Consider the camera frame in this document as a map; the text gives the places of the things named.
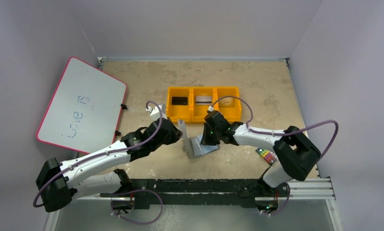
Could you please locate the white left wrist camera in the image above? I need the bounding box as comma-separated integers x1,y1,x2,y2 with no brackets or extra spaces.
146,103,167,121

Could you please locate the pink framed whiteboard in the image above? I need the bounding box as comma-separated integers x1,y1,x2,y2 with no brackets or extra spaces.
36,57,127,153

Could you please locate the black card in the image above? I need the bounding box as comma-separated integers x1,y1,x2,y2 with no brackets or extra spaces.
171,96,188,106

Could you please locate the yellow bin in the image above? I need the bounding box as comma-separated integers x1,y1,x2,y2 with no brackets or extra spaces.
216,87,242,122
189,87,216,124
166,87,191,122

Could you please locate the silver striped card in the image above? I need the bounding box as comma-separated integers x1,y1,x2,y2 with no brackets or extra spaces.
195,95,213,105

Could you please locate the aluminium frame rail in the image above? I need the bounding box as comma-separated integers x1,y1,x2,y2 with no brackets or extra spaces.
45,179,342,231

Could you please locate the coloured marker pack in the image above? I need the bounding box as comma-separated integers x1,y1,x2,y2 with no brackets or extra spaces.
256,148,278,166

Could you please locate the grey leather card holder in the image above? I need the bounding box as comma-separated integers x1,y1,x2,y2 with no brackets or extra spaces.
183,134,220,159

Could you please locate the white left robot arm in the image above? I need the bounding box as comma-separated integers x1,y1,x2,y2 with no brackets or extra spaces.
33,118,183,212

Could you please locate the white VIP card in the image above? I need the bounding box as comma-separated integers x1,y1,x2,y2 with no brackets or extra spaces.
177,119,188,139

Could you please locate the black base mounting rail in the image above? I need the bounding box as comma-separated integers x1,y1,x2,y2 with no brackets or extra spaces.
100,169,290,212

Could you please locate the yellow middle bin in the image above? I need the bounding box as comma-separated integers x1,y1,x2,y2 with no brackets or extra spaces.
189,87,216,124

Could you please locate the black whiteboard clip upper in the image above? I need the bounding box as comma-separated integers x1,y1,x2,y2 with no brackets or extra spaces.
120,104,128,110

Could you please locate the yellow left bin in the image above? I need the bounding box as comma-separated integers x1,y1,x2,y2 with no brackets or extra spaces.
166,87,191,122

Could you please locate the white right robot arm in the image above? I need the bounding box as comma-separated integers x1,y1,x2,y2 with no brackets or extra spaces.
200,111,322,196

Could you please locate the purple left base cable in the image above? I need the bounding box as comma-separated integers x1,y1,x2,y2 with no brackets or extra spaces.
110,188,164,226

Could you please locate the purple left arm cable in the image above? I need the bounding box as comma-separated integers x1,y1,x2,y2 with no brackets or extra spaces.
32,101,164,208

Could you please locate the yellow right bin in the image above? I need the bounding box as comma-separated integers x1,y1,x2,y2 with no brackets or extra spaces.
216,87,242,122

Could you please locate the beige gold card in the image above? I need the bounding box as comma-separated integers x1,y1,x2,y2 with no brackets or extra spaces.
218,97,235,108

